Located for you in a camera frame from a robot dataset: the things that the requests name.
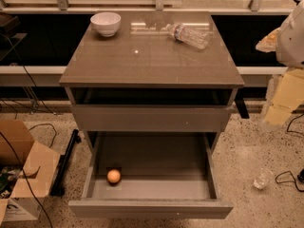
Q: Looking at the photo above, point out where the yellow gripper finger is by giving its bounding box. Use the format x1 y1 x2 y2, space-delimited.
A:
256 28 280 53

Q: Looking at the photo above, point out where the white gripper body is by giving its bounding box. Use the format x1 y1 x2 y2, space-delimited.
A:
264 68 304 126

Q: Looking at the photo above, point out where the orange fruit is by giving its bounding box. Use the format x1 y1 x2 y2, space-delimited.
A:
106 169 121 184

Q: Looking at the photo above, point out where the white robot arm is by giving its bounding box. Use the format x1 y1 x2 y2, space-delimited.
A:
256 1 304 126

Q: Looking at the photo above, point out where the grey drawer cabinet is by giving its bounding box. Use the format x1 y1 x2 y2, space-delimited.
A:
58 10 246 220

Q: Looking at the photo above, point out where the open grey middle drawer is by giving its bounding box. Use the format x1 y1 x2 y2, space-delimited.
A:
69 133 233 219

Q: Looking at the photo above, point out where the clear plastic water bottle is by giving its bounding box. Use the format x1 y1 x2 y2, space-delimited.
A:
166 24 209 49

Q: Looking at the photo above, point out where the crumpled clear plastic cup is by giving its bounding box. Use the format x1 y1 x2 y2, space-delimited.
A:
253 168 273 190

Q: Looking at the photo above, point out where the white ceramic bowl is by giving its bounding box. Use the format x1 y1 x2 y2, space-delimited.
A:
90 12 121 37

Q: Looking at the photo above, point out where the black bar on floor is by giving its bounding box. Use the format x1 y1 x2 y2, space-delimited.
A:
50 129 81 197

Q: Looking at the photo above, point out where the brown cardboard box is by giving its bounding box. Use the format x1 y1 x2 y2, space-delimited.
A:
0 120 60 223

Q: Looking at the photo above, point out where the black cable left floor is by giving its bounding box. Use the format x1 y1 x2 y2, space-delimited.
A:
0 31 60 228

